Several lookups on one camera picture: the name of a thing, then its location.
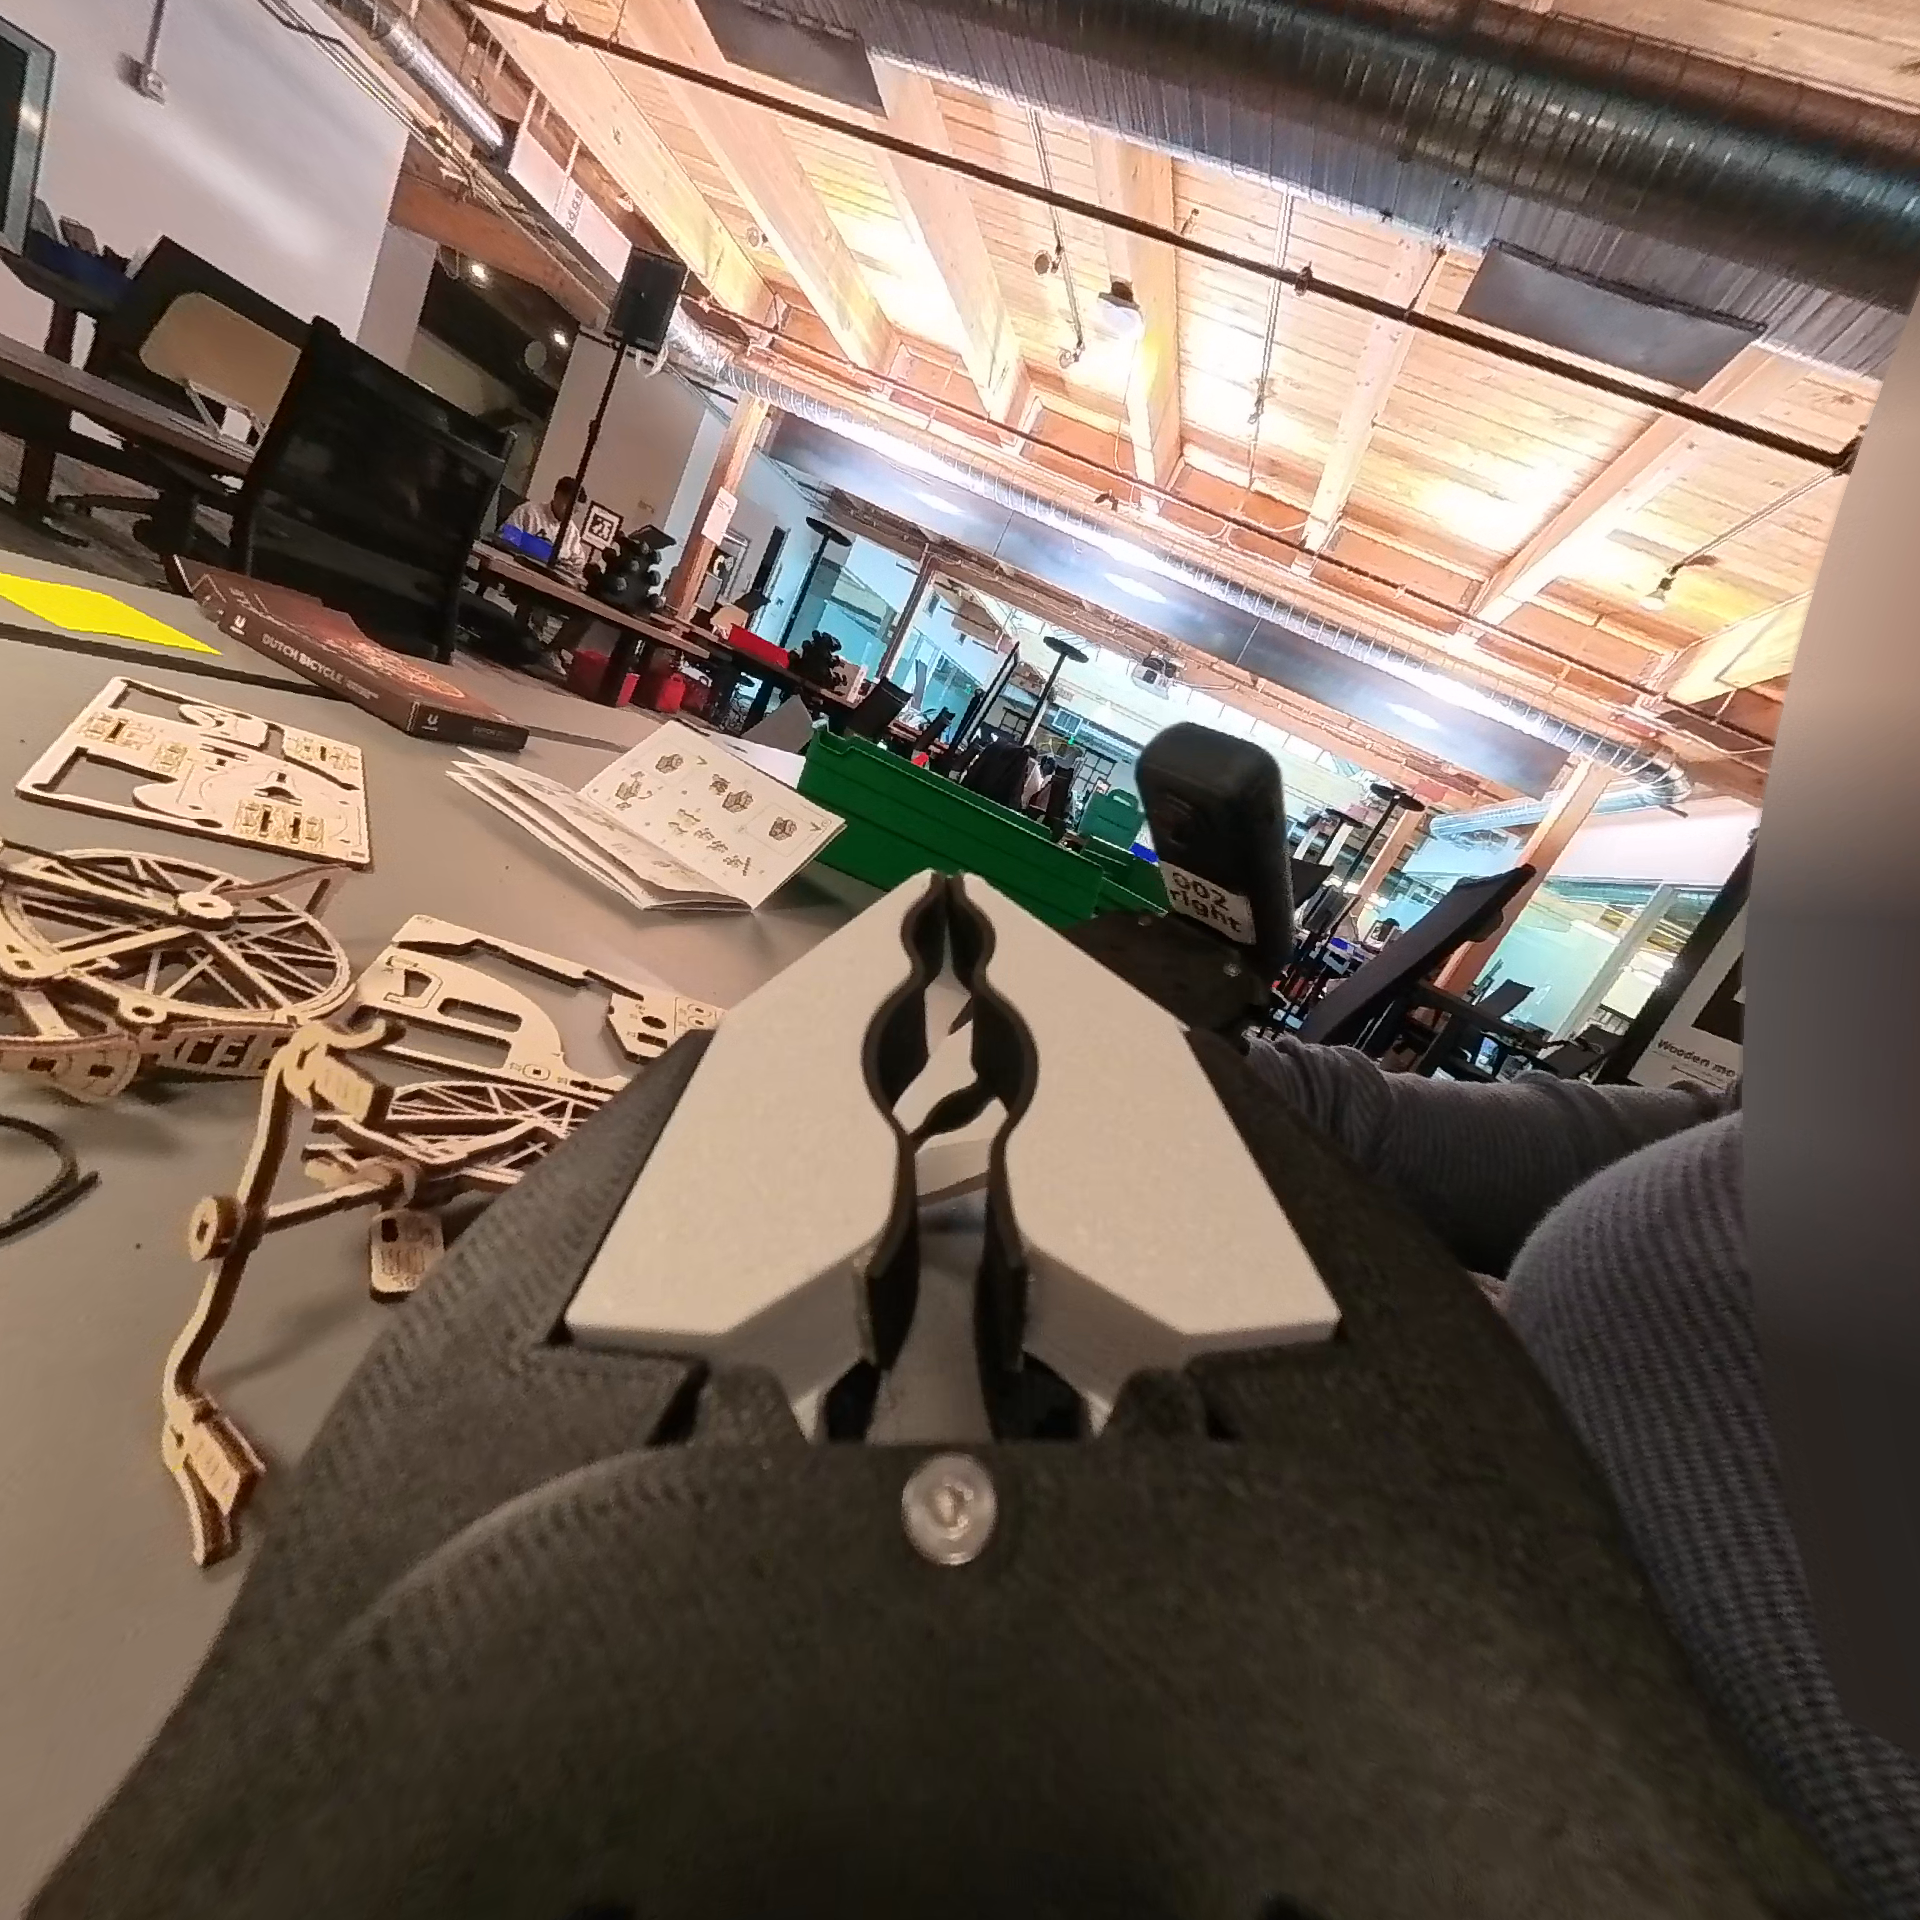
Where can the person's grey sweater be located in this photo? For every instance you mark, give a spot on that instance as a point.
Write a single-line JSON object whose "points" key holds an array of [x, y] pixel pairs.
{"points": [[1724, 1499]]}

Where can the white printed sign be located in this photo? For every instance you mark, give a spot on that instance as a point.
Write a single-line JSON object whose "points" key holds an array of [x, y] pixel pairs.
{"points": [[1680, 1059]]}

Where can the black speaker on stand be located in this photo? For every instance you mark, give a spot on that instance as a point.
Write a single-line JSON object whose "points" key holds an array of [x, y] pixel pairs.
{"points": [[648, 299]]}

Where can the wooden bicycle frame piece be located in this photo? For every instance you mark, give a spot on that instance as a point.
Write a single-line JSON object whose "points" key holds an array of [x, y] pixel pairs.
{"points": [[241, 1201]]}

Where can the wooden bicycle frame with wheel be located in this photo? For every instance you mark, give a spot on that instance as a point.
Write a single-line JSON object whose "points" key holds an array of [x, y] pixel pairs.
{"points": [[149, 961]]}

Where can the red storage box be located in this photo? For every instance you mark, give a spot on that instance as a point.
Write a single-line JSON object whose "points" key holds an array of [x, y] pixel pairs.
{"points": [[644, 682]]}

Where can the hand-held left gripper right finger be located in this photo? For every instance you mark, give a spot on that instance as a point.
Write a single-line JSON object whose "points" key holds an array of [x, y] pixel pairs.
{"points": [[1171, 1201]]}

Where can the dark desk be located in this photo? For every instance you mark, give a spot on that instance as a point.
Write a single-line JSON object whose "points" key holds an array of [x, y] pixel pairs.
{"points": [[89, 405]]}

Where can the wooden parts sheet with pieces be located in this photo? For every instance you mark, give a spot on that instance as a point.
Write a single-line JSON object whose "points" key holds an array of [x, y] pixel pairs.
{"points": [[194, 772]]}

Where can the computer monitor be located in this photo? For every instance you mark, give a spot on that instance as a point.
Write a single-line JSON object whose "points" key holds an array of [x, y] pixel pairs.
{"points": [[18, 136]]}

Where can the green plastic bin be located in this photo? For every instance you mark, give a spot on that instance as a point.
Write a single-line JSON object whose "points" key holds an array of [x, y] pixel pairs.
{"points": [[931, 819]]}

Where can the wooden parts sheet large cutouts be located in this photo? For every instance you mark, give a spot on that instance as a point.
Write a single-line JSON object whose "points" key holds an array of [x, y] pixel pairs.
{"points": [[411, 961]]}

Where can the yellow paper sheet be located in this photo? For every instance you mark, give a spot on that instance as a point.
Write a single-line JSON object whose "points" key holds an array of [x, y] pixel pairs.
{"points": [[89, 609]]}

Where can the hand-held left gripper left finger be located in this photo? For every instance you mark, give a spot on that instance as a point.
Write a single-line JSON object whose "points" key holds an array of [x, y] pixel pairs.
{"points": [[721, 1201]]}

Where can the corrugated ventilation duct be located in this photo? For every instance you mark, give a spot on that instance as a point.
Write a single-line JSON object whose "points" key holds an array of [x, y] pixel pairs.
{"points": [[1348, 120]]}

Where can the dark brown model kit box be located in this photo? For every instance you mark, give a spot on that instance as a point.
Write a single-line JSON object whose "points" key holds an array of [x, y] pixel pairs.
{"points": [[345, 660]]}

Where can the black monitor on arm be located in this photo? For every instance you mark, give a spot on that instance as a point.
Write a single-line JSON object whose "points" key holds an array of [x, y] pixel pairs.
{"points": [[1425, 944]]}

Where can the black conduit pipe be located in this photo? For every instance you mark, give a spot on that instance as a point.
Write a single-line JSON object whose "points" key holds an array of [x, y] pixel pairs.
{"points": [[1306, 282]]}

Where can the white instruction booklet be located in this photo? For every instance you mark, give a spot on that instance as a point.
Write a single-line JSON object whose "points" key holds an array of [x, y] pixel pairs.
{"points": [[705, 809]]}

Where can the dark chair with beige panel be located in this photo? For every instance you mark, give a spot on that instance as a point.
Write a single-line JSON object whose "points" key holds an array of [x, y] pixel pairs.
{"points": [[211, 359]]}

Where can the black mesh office chair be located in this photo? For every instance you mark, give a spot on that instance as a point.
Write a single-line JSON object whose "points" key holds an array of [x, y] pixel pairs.
{"points": [[374, 480]]}

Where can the white ceiling lamp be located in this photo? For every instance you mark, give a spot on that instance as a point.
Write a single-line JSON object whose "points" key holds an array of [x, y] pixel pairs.
{"points": [[1122, 316]]}

